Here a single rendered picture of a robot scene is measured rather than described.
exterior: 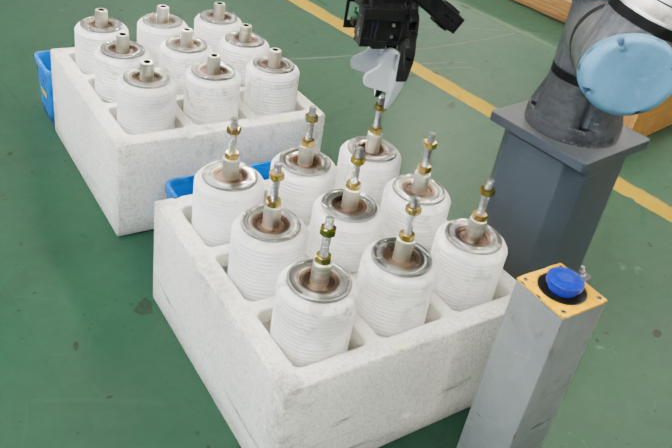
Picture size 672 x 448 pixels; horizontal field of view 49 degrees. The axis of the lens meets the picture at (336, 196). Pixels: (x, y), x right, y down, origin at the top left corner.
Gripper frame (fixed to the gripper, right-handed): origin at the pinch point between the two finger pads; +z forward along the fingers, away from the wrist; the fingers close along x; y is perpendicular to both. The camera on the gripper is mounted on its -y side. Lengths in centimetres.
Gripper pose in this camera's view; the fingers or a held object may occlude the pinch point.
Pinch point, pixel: (387, 93)
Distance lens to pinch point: 108.8
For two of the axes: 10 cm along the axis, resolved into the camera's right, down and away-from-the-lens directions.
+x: 3.0, 5.5, -7.8
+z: -1.5, 8.3, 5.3
